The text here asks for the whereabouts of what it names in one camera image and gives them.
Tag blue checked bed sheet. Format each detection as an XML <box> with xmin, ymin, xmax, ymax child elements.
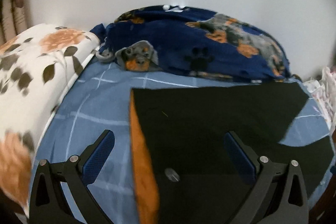
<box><xmin>31</xmin><ymin>61</ymin><xmax>335</xmax><ymax>223</ymax></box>

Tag white floral pillow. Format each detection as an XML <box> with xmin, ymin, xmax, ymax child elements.
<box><xmin>1</xmin><ymin>23</ymin><xmax>99</xmax><ymax>213</ymax></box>

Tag white patterned cloth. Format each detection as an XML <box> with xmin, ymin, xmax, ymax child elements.
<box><xmin>303</xmin><ymin>67</ymin><xmax>336</xmax><ymax>135</ymax></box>

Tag navy dog print blanket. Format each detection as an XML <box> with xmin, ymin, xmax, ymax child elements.
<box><xmin>92</xmin><ymin>6</ymin><xmax>290</xmax><ymax>83</ymax></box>

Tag black pants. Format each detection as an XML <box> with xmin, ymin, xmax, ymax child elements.
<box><xmin>129</xmin><ymin>83</ymin><xmax>329</xmax><ymax>223</ymax></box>

